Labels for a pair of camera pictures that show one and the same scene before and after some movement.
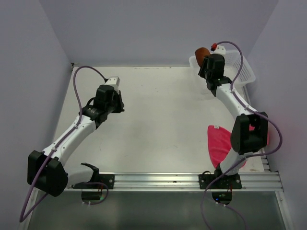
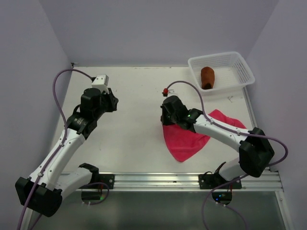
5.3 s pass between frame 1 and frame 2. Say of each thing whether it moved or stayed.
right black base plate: stayed
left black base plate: stayed
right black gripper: moved
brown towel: moved
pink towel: moved
